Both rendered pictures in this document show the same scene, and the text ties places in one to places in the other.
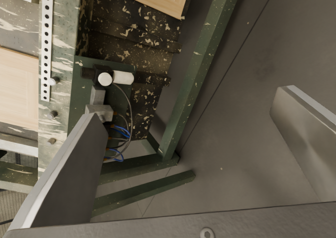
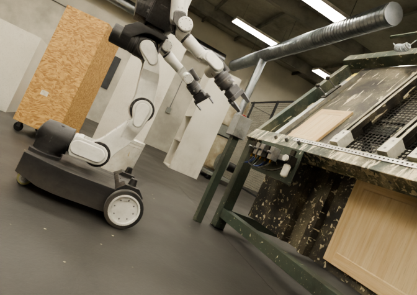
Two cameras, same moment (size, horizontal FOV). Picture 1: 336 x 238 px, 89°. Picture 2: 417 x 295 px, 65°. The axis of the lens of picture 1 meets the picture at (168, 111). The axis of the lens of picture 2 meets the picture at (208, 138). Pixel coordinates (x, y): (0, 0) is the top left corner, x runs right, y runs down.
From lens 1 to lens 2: 1.73 m
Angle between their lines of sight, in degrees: 52
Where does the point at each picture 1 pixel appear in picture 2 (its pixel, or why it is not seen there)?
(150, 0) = (339, 227)
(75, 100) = (286, 149)
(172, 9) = (330, 249)
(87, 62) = (299, 156)
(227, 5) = (304, 274)
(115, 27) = (326, 193)
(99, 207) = (229, 145)
